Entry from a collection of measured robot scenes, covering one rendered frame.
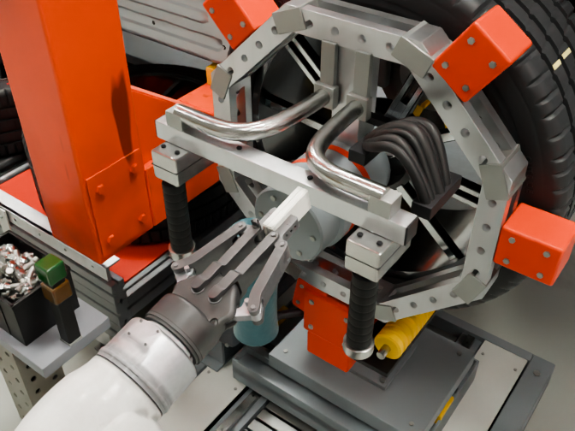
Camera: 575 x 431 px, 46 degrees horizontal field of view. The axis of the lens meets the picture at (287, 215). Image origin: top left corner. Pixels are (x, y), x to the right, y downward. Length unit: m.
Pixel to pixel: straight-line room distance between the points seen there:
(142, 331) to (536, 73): 0.62
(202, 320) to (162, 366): 0.06
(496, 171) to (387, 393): 0.77
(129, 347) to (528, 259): 0.59
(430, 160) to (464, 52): 0.14
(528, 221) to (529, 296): 1.21
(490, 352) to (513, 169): 1.01
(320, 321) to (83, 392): 0.75
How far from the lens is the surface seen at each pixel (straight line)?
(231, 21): 1.11
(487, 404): 1.81
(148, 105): 1.43
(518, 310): 2.16
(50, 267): 1.29
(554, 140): 1.01
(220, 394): 1.77
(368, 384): 1.60
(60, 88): 1.25
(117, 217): 1.44
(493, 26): 0.91
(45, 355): 1.43
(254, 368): 1.72
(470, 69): 0.91
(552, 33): 1.07
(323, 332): 1.35
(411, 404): 1.58
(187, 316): 0.68
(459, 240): 1.29
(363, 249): 0.83
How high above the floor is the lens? 1.49
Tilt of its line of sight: 39 degrees down
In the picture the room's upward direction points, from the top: straight up
